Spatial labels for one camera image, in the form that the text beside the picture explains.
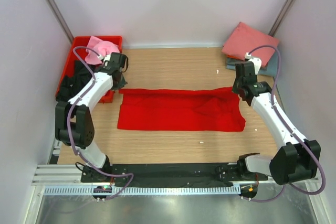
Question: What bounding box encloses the red t-shirt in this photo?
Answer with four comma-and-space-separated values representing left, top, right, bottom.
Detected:
117, 87, 246, 132

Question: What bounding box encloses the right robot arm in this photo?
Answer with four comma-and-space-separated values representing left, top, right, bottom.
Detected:
232, 61, 321, 185

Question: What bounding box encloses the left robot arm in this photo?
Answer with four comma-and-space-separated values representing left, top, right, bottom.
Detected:
55, 52, 129, 182

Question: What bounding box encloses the pink t-shirt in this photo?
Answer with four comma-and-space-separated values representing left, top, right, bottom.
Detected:
85, 36, 120, 65

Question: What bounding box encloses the folded dark grey t-shirt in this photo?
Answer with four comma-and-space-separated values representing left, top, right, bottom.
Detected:
225, 55, 268, 71

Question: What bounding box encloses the folded grey-blue t-shirt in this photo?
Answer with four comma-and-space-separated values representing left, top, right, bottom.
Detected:
226, 52, 278, 78

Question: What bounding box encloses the red plastic bin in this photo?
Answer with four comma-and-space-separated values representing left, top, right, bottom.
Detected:
55, 36, 122, 98

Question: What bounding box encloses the black t-shirt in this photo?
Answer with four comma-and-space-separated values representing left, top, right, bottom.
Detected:
56, 60, 92, 102

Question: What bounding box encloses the folded salmon t-shirt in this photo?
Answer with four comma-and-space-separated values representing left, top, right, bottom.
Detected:
222, 22, 280, 60

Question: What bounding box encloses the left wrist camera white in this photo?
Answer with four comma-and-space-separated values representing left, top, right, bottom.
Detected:
98, 54, 111, 62

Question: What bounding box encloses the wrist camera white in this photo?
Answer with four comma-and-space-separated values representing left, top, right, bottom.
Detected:
245, 52, 262, 75
98, 54, 111, 62

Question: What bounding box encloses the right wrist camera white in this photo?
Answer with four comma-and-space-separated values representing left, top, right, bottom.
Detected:
245, 52, 262, 75

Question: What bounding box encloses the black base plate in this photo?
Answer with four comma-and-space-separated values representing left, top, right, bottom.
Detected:
80, 162, 269, 187

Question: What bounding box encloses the aluminium frame rail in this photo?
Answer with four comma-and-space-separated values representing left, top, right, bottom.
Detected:
31, 159, 320, 187

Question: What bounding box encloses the white slotted cable duct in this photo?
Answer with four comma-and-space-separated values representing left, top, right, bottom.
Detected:
44, 184, 240, 196

